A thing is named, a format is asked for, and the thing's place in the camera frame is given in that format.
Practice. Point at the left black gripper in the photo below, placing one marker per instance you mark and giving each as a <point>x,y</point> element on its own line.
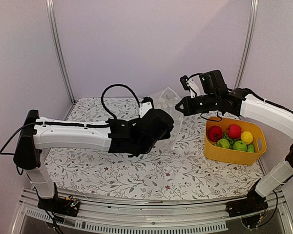
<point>167,136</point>

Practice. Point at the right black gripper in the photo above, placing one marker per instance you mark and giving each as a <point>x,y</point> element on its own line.
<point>189,110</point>

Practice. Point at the clear zip top bag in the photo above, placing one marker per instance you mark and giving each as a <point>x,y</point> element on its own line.
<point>166,100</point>

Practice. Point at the red apple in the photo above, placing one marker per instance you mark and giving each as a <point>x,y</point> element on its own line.
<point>234,131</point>
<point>215,133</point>

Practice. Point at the yellow lemon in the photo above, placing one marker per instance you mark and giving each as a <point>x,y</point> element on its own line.
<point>247,137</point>

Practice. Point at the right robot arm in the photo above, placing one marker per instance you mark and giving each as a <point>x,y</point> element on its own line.
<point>242,102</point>

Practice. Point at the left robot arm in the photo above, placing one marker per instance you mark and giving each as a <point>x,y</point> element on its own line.
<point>135,137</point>

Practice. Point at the floral tablecloth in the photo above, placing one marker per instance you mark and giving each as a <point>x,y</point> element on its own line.
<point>180,174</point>

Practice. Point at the green grapes bunch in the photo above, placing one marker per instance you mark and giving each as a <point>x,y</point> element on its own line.
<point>229,139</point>

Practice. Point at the yellow plastic basket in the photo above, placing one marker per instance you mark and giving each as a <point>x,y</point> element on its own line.
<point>233,156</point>

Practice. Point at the green cucumber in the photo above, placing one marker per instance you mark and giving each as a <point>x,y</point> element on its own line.
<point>250,148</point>

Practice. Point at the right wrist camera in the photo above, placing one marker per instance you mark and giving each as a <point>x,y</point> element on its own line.
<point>189,84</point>

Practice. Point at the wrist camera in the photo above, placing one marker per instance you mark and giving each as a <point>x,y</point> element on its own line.
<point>145,106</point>
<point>189,84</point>

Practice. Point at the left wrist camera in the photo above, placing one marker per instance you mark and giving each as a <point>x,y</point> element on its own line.
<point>145,106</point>

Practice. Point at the aluminium front rail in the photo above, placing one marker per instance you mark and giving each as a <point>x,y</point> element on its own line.
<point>100,214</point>

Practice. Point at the right aluminium post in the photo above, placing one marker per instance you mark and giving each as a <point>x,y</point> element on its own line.
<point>247,43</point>

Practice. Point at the aluminium post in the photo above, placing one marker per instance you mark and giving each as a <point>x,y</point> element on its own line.
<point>247,43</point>
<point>58,50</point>

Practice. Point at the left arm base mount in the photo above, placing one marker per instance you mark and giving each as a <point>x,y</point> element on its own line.
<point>61,206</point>

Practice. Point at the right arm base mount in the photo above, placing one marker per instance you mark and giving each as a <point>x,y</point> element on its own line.
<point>251,204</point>

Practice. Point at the left aluminium post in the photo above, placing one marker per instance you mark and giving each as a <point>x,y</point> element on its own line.
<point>58,50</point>

